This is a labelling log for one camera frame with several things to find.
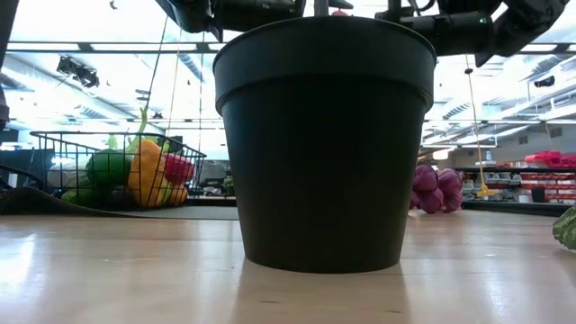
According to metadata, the shiny red pepper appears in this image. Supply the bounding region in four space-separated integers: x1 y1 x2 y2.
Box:
162 152 195 185

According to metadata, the yellow bell pepper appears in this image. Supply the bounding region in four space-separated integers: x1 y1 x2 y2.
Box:
127 139 168 209

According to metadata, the red and yellow pepper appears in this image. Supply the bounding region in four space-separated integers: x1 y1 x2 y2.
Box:
166 182 190 207

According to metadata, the black wire basket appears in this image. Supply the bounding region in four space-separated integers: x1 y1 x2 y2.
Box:
29 130 208 211

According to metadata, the green lime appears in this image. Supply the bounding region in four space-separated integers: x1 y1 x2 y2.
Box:
85 149 134 190

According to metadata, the dark purple eggplant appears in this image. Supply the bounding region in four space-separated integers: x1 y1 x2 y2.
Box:
107 188 131 211

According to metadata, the green grape bunch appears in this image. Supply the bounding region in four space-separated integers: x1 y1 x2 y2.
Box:
552 204 576 251

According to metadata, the green cucumber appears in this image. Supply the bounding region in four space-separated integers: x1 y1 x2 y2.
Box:
60 187 98 207

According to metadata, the black ceiling beam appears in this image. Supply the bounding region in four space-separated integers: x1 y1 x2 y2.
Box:
6 41 576 55

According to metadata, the black pot with leafy plant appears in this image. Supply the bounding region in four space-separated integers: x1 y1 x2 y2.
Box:
212 0 437 275

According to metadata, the shelf with red bins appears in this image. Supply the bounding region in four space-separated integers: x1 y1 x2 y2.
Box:
443 150 576 204

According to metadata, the grey woven placemat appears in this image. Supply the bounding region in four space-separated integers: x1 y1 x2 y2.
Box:
0 185 239 221

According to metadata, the thin black hanging cable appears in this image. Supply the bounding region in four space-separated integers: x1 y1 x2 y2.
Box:
138 15 170 134

